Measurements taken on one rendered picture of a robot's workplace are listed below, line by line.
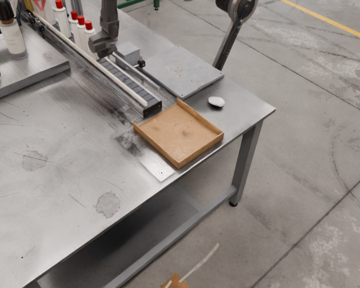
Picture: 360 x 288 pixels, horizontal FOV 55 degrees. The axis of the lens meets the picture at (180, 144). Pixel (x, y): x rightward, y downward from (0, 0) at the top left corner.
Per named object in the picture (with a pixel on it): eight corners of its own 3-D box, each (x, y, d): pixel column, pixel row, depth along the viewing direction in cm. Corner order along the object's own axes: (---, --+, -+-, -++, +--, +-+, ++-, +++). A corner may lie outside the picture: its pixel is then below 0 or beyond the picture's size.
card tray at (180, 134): (133, 128, 152) (132, 122, 149) (177, 103, 164) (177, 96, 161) (178, 169, 137) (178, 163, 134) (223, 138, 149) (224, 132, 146)
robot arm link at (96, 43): (119, 26, 147) (107, 16, 151) (95, 34, 142) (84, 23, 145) (119, 49, 156) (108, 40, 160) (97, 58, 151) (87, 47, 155)
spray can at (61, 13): (60, 36, 192) (51, 0, 177) (68, 33, 194) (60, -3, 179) (64, 40, 189) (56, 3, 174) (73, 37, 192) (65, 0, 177)
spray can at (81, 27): (80, 53, 181) (72, 16, 166) (89, 50, 184) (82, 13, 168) (86, 57, 179) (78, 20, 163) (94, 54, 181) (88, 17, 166)
